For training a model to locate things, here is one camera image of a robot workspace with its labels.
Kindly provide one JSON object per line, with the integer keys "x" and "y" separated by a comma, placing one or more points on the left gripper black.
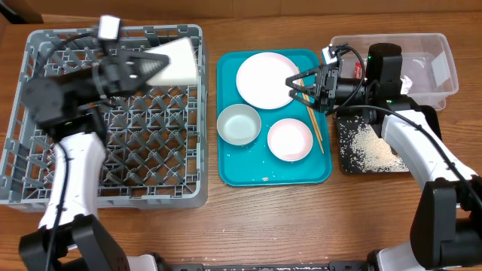
{"x": 126, "y": 71}

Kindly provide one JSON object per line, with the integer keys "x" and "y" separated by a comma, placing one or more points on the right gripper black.
{"x": 325, "y": 87}

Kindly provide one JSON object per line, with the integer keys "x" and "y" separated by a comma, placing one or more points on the small white cup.
{"x": 182, "y": 68}

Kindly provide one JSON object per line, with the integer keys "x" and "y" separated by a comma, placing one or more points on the pink bowl with food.
{"x": 290, "y": 140}

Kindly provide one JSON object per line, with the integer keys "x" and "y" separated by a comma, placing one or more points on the red snack wrapper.
{"x": 358, "y": 70}

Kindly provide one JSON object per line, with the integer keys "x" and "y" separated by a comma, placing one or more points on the white paper napkin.
{"x": 406, "y": 85}

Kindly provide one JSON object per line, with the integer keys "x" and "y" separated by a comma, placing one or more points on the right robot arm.
{"x": 446, "y": 229}

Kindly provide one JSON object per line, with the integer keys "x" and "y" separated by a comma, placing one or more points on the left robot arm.
{"x": 70, "y": 236}

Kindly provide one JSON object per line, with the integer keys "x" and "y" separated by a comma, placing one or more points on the clear plastic waste bin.
{"x": 427, "y": 61}

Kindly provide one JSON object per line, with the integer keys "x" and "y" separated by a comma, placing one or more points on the wooden chopstick inner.
{"x": 313, "y": 120}

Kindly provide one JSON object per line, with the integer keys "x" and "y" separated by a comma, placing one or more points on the wooden chopstick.
{"x": 302, "y": 84}
{"x": 313, "y": 120}

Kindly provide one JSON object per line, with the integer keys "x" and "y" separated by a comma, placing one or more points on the wooden chopstick outer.
{"x": 302, "y": 84}

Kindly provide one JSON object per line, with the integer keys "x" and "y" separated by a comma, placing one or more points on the large white round plate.
{"x": 260, "y": 80}

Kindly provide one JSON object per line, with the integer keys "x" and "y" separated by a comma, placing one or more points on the teal plastic serving tray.
{"x": 254, "y": 164}

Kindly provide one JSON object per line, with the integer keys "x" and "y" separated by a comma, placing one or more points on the grey round bowl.
{"x": 239, "y": 124}

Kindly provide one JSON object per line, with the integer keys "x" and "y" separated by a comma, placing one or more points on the spilled rice pile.
{"x": 369, "y": 150}

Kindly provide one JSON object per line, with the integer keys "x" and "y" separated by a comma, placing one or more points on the black rectangular tray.
{"x": 346, "y": 128}

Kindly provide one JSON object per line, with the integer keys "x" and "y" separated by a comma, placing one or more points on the grey plastic dish rack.
{"x": 156, "y": 145}

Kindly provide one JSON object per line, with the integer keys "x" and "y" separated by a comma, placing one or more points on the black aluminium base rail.
{"x": 263, "y": 268}

